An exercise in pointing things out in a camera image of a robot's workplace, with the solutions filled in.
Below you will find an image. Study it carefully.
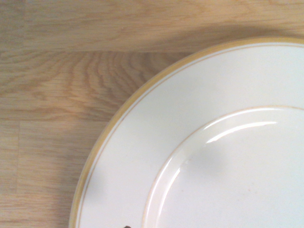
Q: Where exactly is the white plate with gold rim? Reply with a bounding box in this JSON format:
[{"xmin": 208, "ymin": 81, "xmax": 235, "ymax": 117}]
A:
[{"xmin": 68, "ymin": 38, "xmax": 304, "ymax": 228}]

